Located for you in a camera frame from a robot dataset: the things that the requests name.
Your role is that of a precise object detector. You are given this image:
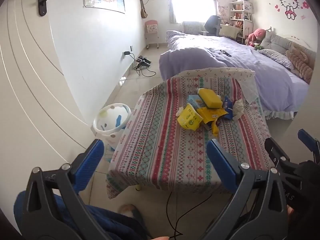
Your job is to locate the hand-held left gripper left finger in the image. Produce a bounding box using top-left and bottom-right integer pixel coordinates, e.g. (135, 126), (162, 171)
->
(22, 139), (105, 240)

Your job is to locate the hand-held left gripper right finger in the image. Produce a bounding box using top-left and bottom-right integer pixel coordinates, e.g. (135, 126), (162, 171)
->
(200, 139), (288, 240)

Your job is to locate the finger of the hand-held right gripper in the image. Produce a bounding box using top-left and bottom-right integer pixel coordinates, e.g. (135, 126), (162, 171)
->
(297, 129), (320, 155)
(264, 137), (300, 178)

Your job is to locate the white plastic trash bin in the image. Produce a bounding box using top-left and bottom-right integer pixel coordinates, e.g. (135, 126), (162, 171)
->
(93, 103), (132, 155)

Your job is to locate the yellow wrapper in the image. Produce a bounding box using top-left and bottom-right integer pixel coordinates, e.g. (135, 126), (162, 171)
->
(196, 106), (228, 134)

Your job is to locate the yellow bag with green label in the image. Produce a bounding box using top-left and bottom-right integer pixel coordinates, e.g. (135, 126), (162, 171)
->
(177, 104), (203, 131)

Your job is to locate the white tissue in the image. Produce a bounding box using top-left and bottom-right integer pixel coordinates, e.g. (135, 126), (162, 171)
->
(231, 99), (245, 120)

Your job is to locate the blue wrapper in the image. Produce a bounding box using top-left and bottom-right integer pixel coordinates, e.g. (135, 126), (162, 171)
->
(221, 95), (235, 120)

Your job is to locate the yellow sponge block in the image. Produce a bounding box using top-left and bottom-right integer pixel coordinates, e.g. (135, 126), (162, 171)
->
(197, 88), (223, 109)

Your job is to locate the light blue carton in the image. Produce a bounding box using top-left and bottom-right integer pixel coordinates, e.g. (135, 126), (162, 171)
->
(187, 94), (207, 109)

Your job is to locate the patterned striped tablecloth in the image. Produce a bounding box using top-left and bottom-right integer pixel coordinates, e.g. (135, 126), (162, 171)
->
(106, 76), (275, 199)

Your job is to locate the person's blue trouser leg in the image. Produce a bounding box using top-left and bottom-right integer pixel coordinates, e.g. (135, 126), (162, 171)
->
(14, 191), (150, 240)

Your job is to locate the fuzzy slipper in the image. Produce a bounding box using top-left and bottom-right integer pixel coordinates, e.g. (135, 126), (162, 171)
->
(119, 204), (144, 224)

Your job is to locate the brown plush pillow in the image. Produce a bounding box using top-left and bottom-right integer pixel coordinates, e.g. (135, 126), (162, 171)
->
(285, 42), (317, 80)

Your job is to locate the floral pillow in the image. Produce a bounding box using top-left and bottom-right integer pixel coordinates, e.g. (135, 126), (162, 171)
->
(257, 49), (295, 70)

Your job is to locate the white floral cloth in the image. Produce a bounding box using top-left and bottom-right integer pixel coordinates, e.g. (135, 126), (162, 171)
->
(175, 67), (259, 103)

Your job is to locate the bed with purple cover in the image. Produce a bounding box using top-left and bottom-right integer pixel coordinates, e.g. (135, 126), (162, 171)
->
(159, 30), (310, 120)

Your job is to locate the grey pillow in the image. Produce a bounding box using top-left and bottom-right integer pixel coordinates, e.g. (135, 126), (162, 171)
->
(261, 31), (312, 55)

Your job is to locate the white door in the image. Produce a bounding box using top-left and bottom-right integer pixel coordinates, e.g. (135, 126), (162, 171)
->
(0, 0), (87, 164)

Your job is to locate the black power strip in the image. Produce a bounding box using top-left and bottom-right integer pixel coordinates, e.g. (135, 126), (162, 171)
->
(134, 56), (152, 68)

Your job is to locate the pink plush toy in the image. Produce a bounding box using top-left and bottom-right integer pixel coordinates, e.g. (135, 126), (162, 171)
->
(246, 28), (267, 46)

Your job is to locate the desk with cloth cover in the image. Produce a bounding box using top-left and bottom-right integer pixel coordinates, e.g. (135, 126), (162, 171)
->
(219, 24), (243, 40)

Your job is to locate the white bookshelf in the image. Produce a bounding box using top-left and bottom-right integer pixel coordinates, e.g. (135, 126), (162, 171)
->
(229, 0), (253, 43)

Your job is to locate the dark office chair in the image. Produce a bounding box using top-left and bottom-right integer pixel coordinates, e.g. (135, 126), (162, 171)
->
(200, 15), (222, 36)

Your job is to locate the floral small sofa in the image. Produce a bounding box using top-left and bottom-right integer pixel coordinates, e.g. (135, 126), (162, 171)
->
(181, 21), (204, 34)

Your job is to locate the pink child chair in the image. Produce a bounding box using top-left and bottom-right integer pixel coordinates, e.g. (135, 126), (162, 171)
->
(144, 20), (160, 50)

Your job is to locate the brown hanging bag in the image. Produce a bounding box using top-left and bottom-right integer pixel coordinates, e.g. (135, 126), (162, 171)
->
(139, 0), (148, 19)

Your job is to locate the window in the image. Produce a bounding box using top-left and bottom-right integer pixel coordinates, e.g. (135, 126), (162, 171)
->
(172, 0), (217, 23)

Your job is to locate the thin black cable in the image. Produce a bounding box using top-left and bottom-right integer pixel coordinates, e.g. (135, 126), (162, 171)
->
(166, 191), (213, 240)

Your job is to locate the black floor cable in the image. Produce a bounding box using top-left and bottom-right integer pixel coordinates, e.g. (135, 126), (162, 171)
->
(135, 65), (157, 78)

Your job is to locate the pink cat wall sticker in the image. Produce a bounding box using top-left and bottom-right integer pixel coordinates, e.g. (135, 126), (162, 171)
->
(264, 0), (310, 20)

